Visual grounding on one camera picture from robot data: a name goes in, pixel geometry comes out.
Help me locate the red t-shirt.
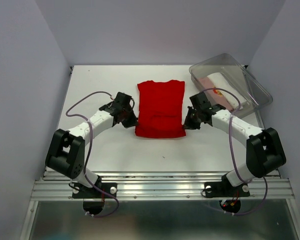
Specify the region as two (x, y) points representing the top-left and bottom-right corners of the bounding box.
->
(135, 79), (186, 139)

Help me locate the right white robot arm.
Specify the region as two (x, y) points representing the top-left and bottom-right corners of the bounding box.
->
(183, 92), (287, 195)

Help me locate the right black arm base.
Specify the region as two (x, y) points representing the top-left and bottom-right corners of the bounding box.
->
(201, 175), (250, 199)

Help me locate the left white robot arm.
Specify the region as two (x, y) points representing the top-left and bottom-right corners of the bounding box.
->
(45, 91), (138, 197)

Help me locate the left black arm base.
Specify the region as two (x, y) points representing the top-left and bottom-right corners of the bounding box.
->
(68, 182), (118, 200)

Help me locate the rolled pink t-shirt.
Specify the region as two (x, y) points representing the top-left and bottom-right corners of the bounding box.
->
(199, 77), (234, 112)

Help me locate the rolled white t-shirt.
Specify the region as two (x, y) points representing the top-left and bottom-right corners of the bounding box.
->
(207, 72), (248, 109)

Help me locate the clear plastic bin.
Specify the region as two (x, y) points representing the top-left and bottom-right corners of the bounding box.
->
(189, 53), (273, 118)

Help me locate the aluminium mounting rail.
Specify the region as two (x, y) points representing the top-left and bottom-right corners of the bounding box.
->
(30, 170), (295, 202)

